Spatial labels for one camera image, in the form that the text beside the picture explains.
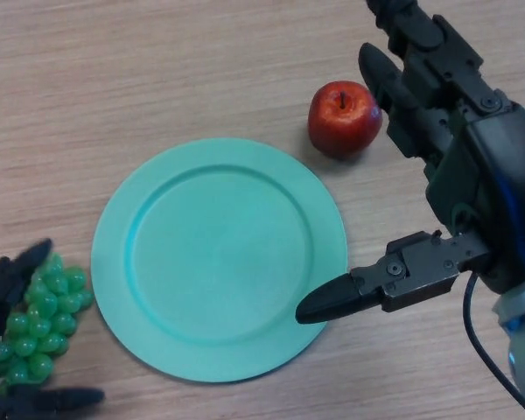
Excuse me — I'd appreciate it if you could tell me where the red apple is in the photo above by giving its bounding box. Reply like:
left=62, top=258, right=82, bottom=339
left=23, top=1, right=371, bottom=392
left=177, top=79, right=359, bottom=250
left=307, top=80, right=383, bottom=159

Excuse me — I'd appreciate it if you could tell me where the green grape bunch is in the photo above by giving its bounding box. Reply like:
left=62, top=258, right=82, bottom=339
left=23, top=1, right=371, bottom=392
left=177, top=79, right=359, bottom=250
left=0, top=252, right=95, bottom=391

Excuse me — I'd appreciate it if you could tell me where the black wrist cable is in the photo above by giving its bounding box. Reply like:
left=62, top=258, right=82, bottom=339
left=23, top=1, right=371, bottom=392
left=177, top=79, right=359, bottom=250
left=463, top=271, right=525, bottom=420

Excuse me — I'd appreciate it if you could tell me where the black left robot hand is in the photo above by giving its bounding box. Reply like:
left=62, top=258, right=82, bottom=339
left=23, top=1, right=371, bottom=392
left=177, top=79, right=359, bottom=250
left=0, top=238, right=106, bottom=420

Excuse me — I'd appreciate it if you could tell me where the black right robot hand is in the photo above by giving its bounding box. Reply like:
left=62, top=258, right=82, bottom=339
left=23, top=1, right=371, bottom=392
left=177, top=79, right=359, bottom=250
left=295, top=0, right=525, bottom=326

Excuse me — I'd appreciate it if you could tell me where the green round plate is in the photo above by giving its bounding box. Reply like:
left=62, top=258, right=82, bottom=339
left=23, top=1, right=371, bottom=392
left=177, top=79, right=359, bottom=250
left=90, top=137, right=348, bottom=384

